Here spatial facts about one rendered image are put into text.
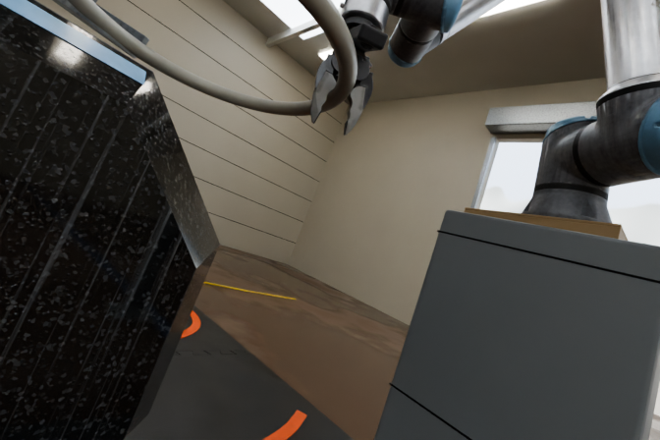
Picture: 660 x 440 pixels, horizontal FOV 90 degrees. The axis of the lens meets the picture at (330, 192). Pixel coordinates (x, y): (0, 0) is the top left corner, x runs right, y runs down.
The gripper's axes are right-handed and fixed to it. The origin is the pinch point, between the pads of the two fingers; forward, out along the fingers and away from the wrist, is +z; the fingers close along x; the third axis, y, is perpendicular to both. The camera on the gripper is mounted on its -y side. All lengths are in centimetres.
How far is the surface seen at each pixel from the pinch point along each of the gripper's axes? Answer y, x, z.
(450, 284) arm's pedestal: 12.5, -38.1, 20.4
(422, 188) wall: 453, -251, -134
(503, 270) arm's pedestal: 3.8, -43.3, 14.9
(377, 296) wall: 477, -231, 61
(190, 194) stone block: 8.6, 19.0, 19.2
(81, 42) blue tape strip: -4.3, 37.1, 4.6
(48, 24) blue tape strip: -6.3, 40.1, 4.5
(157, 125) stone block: 2.0, 26.2, 10.6
